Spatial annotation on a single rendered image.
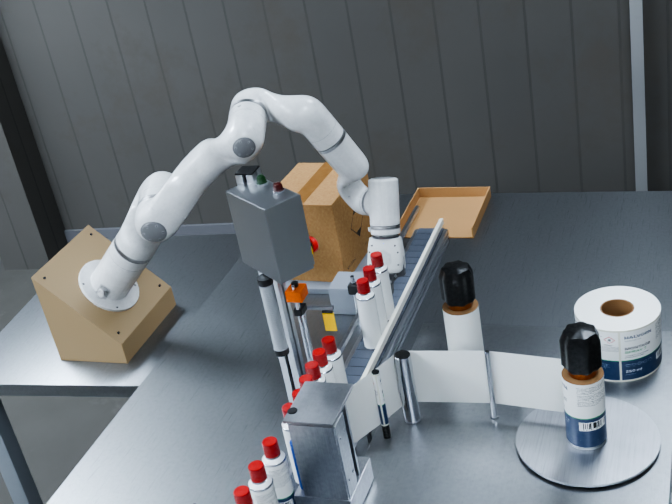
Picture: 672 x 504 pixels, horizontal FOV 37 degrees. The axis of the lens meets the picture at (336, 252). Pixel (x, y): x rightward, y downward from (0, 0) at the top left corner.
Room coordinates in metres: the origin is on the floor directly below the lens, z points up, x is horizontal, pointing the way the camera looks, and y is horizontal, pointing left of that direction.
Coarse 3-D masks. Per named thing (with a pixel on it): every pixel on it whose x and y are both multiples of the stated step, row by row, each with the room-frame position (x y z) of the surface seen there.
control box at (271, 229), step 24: (240, 192) 2.07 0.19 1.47; (264, 192) 2.04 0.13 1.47; (288, 192) 2.02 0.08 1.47; (240, 216) 2.05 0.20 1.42; (264, 216) 1.95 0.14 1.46; (288, 216) 1.98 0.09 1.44; (240, 240) 2.08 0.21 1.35; (264, 240) 1.98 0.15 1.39; (288, 240) 1.97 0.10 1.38; (264, 264) 2.00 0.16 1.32; (288, 264) 1.97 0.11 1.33; (312, 264) 2.00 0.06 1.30
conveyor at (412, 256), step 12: (420, 228) 2.88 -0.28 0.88; (432, 228) 2.86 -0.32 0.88; (420, 240) 2.80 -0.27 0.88; (408, 252) 2.74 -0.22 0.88; (420, 252) 2.72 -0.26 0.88; (432, 252) 2.71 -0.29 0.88; (408, 264) 2.66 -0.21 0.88; (408, 276) 2.59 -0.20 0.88; (420, 276) 2.57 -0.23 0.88; (396, 288) 2.53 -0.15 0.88; (396, 300) 2.46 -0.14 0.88; (408, 300) 2.45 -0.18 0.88; (396, 324) 2.34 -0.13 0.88; (360, 348) 2.25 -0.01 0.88; (384, 348) 2.23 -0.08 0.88; (360, 360) 2.20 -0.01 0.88; (348, 372) 2.15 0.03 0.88; (360, 372) 2.14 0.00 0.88
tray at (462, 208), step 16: (416, 192) 3.18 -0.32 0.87; (432, 192) 3.19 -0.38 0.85; (448, 192) 3.17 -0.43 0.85; (464, 192) 3.14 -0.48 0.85; (480, 192) 3.12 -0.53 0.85; (432, 208) 3.10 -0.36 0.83; (448, 208) 3.08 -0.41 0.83; (464, 208) 3.05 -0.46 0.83; (480, 208) 2.96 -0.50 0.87; (400, 224) 2.98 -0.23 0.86; (416, 224) 3.00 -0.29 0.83; (432, 224) 2.98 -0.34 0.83; (448, 224) 2.96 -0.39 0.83; (464, 224) 2.94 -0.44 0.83
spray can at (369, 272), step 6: (366, 270) 2.30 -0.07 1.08; (372, 270) 2.30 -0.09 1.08; (366, 276) 2.30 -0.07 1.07; (372, 276) 2.30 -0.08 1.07; (372, 282) 2.30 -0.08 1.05; (378, 282) 2.30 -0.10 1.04; (372, 288) 2.29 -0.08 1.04; (378, 288) 2.30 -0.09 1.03; (378, 294) 2.29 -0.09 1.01; (378, 300) 2.29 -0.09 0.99; (378, 306) 2.29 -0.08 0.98; (384, 306) 2.31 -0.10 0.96; (378, 312) 2.29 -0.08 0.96; (384, 312) 2.30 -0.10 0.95; (384, 318) 2.30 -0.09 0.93; (384, 324) 2.29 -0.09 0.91
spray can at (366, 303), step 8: (360, 280) 2.26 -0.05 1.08; (368, 280) 2.25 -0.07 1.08; (360, 288) 2.24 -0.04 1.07; (368, 288) 2.24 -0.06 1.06; (360, 296) 2.24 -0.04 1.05; (368, 296) 2.24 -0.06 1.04; (360, 304) 2.24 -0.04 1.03; (368, 304) 2.23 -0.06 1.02; (376, 304) 2.25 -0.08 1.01; (360, 312) 2.24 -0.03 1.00; (368, 312) 2.23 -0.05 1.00; (376, 312) 2.24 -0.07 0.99; (360, 320) 2.25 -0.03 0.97; (368, 320) 2.23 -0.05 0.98; (376, 320) 2.24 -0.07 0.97; (368, 328) 2.23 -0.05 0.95; (376, 328) 2.23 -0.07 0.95; (368, 336) 2.23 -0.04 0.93; (376, 336) 2.23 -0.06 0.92; (368, 344) 2.24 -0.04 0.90; (376, 344) 2.23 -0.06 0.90
